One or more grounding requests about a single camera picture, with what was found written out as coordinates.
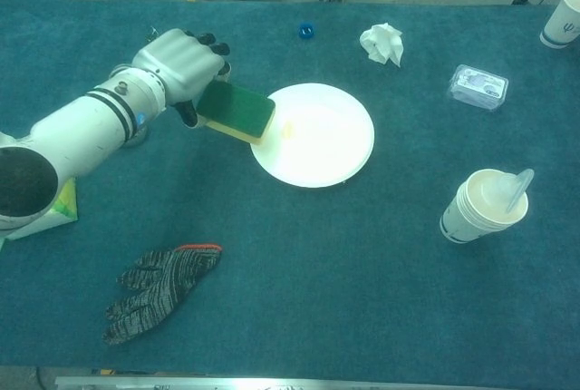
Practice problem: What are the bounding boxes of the grey striped work glove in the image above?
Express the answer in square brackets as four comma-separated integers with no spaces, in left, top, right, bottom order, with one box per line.
[102,243,224,346]

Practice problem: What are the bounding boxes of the clear plastic spoon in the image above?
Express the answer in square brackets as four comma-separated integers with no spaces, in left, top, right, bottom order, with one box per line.
[502,168,536,214]

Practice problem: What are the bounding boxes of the stacked white paper cups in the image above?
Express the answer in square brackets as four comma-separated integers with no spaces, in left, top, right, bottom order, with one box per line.
[438,168,531,244]

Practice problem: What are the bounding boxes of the steel ladle black handle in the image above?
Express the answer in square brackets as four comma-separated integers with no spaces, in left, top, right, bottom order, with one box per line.
[121,26,160,149]

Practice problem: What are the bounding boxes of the white round plate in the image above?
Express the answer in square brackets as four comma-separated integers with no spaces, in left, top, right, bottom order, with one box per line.
[249,83,376,189]

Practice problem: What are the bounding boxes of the green yellow sponge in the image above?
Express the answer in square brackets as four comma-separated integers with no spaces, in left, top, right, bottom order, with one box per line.
[195,80,276,146]

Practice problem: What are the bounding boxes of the yellow green tissue pack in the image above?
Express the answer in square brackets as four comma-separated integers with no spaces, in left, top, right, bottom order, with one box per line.
[6,176,81,241]

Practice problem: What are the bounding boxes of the single printed paper cup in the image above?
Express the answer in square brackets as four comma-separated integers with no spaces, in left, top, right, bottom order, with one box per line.
[538,0,580,50]

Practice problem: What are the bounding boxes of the clear purple plastic box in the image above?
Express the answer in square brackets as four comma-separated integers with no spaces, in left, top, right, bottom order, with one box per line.
[446,63,509,113]

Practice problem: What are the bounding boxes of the aluminium table edge rail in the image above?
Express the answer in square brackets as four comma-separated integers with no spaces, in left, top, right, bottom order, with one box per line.
[53,375,580,390]

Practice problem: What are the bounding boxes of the crumpled white tissue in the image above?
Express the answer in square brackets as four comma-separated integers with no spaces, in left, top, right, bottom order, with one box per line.
[360,22,404,68]

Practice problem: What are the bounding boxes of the teal table cloth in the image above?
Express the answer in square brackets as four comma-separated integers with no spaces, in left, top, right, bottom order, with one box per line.
[0,0,580,371]

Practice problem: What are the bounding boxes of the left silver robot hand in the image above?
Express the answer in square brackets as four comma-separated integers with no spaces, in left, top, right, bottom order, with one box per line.
[130,28,233,129]

